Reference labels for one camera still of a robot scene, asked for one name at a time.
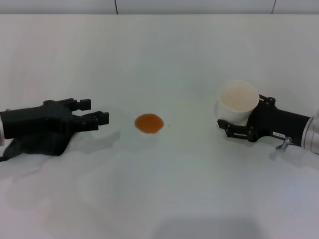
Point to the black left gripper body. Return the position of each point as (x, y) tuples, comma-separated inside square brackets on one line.
[(32, 122)]

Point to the dark cloth rag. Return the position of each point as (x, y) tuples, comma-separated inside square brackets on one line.
[(42, 147)]

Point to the orange-brown liquid stain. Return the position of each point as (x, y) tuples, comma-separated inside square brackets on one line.
[(149, 123)]

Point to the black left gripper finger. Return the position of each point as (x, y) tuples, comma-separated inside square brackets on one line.
[(89, 121), (83, 105)]

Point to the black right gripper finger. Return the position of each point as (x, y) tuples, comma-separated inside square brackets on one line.
[(234, 130), (267, 100)]

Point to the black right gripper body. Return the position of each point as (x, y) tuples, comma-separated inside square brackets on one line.
[(276, 124)]

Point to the white paper cup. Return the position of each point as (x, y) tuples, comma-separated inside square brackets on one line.
[(236, 99)]

